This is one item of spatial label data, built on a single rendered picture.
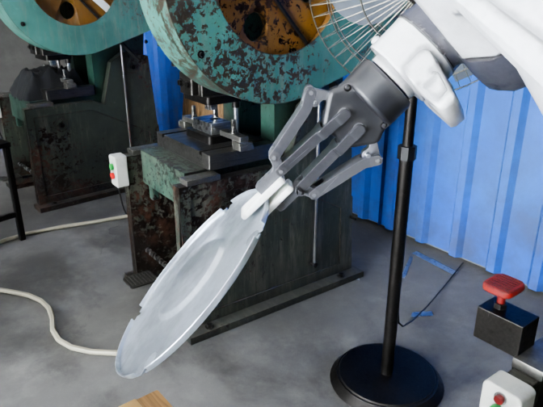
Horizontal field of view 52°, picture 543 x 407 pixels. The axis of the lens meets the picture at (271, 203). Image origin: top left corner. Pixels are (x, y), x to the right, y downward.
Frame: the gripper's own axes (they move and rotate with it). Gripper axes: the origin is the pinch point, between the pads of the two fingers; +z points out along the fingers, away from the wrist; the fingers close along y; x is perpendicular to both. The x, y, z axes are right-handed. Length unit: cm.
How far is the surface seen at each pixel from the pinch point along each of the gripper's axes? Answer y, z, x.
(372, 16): -9, -33, -82
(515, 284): -54, -14, -27
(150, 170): -2, 63, -157
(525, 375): -64, -4, -18
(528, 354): -64, -6, -21
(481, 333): -58, -2, -27
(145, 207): -13, 80, -167
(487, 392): -60, 3, -16
